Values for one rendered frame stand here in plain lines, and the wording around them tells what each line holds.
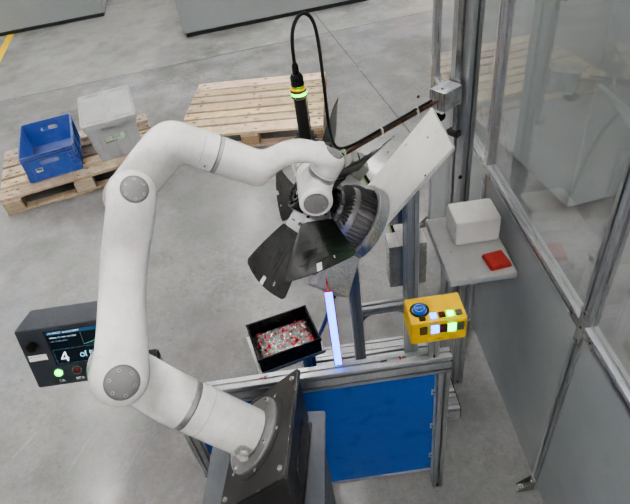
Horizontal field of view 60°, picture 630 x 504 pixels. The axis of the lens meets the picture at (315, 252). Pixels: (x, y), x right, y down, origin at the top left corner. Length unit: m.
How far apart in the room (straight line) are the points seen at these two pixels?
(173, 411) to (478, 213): 1.32
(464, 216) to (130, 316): 1.30
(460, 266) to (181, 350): 1.66
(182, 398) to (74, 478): 1.66
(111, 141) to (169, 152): 3.31
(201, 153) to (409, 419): 1.22
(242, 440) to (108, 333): 0.39
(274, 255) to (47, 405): 1.70
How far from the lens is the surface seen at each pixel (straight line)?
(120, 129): 4.53
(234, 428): 1.32
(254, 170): 1.31
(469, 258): 2.09
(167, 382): 1.30
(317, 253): 1.63
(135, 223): 1.20
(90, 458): 2.91
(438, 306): 1.62
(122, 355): 1.20
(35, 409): 3.23
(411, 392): 1.92
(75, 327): 1.58
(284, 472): 1.23
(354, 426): 2.04
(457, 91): 2.04
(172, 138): 1.28
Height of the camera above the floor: 2.27
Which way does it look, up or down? 41 degrees down
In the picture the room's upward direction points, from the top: 9 degrees counter-clockwise
